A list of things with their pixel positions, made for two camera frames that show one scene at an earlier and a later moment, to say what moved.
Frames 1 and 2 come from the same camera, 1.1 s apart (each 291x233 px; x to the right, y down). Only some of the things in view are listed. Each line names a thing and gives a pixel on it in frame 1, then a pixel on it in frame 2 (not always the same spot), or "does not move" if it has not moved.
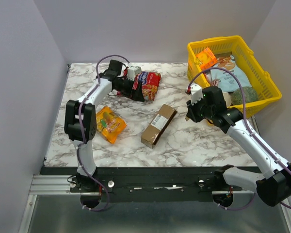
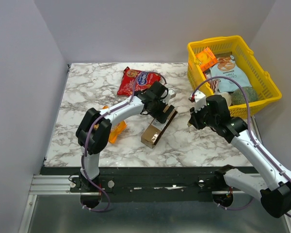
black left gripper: x=136 y=95 → x=160 y=116
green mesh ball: x=250 y=95 does not move
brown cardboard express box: x=158 y=125 does not move
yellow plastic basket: x=259 y=79 does not move
